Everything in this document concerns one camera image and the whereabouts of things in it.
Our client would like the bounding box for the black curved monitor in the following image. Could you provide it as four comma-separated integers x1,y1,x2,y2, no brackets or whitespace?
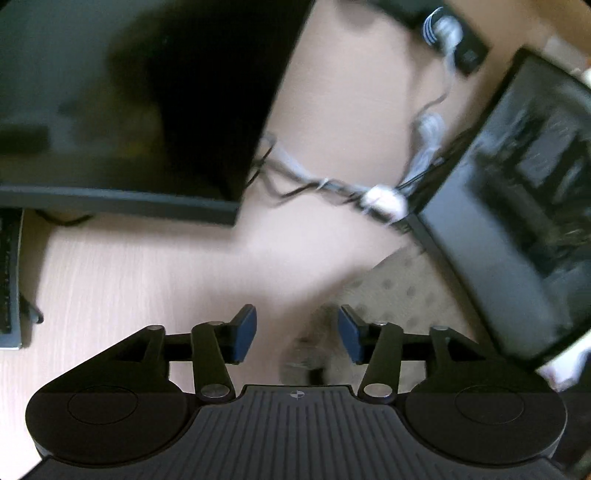
1,1,312,225

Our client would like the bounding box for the brown polka dot dress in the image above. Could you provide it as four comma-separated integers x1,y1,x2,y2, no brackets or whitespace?
280,244,476,388

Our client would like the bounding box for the black cable bundle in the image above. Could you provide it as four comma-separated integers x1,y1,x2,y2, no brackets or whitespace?
244,133,417,227

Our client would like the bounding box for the white glass-panel computer case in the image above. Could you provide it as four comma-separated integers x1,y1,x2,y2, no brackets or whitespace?
408,48,590,367

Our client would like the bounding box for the black wall power strip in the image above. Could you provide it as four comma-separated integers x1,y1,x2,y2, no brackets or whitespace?
370,0,489,76

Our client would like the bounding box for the black mechanical keyboard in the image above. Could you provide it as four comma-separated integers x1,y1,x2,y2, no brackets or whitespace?
0,208,23,350

